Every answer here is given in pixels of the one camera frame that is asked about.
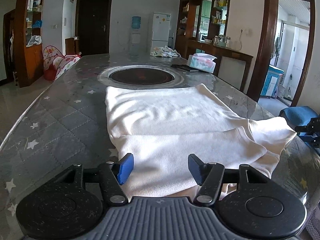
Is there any white knit garment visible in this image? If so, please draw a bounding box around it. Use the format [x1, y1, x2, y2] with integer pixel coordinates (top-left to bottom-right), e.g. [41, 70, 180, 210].
[105, 84, 296, 197]

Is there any tissue box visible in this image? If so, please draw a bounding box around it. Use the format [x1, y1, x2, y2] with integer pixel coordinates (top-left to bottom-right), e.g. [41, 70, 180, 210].
[187, 53, 217, 74]

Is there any wooden display cabinet right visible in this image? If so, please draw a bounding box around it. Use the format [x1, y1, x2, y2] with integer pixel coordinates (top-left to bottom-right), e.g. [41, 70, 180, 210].
[175, 0, 230, 57]

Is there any round inset hotpot burner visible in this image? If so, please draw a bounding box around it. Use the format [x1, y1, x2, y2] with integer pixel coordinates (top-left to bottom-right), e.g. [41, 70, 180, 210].
[98, 64, 184, 89]

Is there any dark wooden entrance door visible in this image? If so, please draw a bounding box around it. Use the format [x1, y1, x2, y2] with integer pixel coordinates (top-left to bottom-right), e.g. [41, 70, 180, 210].
[75, 0, 112, 56]

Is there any polka dot play tent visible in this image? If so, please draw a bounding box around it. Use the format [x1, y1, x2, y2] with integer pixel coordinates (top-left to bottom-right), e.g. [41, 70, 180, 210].
[43, 46, 80, 81]

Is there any crumpled patterned cloth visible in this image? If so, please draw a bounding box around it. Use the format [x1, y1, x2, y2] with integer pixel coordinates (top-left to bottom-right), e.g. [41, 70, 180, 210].
[150, 46, 181, 58]

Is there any wooden console table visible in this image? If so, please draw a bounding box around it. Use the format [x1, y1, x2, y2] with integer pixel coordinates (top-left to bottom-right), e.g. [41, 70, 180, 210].
[183, 39, 253, 92]

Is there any wooden shelf cabinet left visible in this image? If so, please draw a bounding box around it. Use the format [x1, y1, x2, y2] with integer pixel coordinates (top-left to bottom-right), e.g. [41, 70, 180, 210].
[13, 0, 43, 87]

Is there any water dispenser with blue bottle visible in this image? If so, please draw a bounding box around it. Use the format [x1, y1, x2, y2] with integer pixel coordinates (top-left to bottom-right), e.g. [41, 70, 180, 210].
[130, 16, 141, 54]

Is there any white refrigerator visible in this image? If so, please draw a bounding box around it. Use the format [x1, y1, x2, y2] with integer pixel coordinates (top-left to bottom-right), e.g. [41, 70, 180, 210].
[149, 12, 171, 52]

